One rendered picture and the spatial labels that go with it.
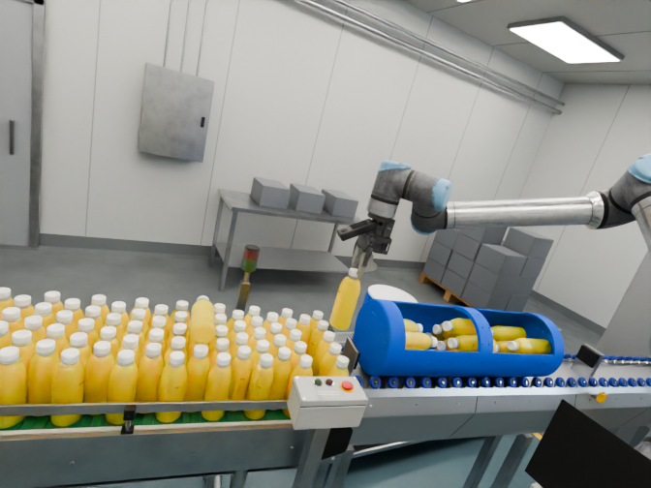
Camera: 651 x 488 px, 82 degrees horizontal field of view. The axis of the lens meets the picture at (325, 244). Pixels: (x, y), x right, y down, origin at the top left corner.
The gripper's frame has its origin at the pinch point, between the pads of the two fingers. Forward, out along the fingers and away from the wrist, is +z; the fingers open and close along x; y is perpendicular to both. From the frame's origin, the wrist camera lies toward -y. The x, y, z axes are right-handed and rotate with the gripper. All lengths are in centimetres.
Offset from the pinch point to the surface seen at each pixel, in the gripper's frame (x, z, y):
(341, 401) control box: -26.4, 28.2, -6.1
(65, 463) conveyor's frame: -15, 58, -72
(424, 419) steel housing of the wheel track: -6, 56, 47
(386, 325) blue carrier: -0.2, 18.6, 18.3
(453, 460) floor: 39, 134, 131
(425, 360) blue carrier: -6.8, 27.7, 34.9
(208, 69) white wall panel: 330, -68, -52
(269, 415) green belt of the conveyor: -10, 48, -19
